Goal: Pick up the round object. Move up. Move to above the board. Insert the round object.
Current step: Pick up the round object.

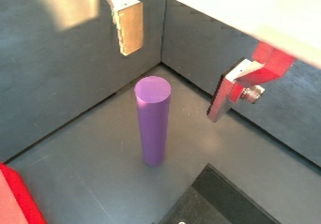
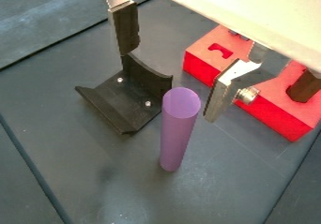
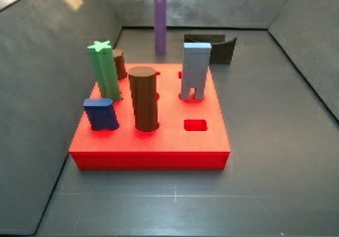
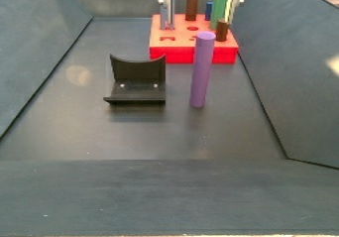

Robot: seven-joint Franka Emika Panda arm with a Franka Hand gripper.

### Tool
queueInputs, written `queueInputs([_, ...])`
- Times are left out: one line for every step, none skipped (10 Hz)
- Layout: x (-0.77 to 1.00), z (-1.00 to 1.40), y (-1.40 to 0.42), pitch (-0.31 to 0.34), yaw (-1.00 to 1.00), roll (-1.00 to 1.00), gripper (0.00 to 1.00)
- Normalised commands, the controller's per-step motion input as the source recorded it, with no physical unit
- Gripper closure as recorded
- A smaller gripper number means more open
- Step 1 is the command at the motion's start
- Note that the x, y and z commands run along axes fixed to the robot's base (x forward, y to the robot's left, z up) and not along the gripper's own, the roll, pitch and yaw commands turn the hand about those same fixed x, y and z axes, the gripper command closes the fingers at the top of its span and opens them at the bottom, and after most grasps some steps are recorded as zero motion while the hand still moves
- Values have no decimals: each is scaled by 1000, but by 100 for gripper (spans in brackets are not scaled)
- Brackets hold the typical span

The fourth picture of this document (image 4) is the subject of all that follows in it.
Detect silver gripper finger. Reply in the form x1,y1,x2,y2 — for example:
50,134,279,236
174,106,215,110
224,0,244,24
158,0,171,30

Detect purple round cylinder peg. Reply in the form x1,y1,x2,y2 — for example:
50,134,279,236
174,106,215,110
190,31,216,107

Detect red peg board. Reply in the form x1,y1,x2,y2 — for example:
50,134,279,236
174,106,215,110
148,14,239,64

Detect light blue notched peg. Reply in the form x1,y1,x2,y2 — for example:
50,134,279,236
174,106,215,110
166,0,175,30

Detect green star peg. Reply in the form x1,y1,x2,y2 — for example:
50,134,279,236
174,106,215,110
210,0,227,30

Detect tall brown cylinder peg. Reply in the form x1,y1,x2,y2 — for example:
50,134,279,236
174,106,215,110
186,0,199,21

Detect blue block peg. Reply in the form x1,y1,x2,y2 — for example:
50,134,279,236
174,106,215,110
206,2,214,21

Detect short dark brown peg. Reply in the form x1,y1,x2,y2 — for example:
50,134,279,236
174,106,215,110
216,19,230,42

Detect black curved stand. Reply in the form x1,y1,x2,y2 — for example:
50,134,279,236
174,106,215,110
103,56,166,104

